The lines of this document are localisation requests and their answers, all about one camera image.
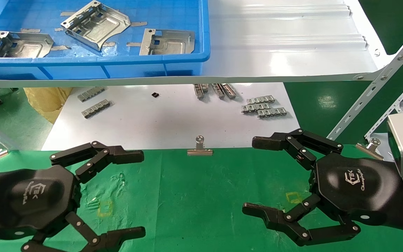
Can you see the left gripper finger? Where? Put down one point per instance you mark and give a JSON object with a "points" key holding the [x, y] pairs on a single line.
{"points": [[117, 155]]}

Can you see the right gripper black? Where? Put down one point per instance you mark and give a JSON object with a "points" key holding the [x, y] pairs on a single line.
{"points": [[355, 185]]}

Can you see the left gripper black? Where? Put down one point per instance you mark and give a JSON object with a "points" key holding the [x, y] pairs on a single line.
{"points": [[23, 199]]}

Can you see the stamped sheet metal bracket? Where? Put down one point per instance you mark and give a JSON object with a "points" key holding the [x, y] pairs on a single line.
{"points": [[23, 45], [173, 43], [96, 26]]}

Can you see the tiny black plastic piece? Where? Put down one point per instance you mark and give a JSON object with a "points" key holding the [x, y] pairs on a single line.
{"points": [[155, 95]]}

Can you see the green table cloth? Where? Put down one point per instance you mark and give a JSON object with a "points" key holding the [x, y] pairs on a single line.
{"points": [[205, 203]]}

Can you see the blue plastic bin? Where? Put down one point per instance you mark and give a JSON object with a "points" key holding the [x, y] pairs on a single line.
{"points": [[82, 71]]}

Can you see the yellow plastic bag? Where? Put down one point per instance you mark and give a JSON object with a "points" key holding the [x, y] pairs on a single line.
{"points": [[44, 101]]}

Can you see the white metal shelf board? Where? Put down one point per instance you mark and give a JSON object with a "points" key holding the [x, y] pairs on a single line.
{"points": [[275, 42]]}

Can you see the thin perforated white shelf strut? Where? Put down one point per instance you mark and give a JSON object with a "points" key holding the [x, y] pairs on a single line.
{"points": [[394, 105]]}

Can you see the small grey metal rail part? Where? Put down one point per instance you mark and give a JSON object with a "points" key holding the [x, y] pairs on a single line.
{"points": [[205, 87], [229, 91], [255, 107], [261, 99], [91, 93], [272, 112], [198, 91], [96, 109], [218, 90]]}

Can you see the wide perforated white shelf post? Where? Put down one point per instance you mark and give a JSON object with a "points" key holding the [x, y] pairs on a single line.
{"points": [[380, 78]]}

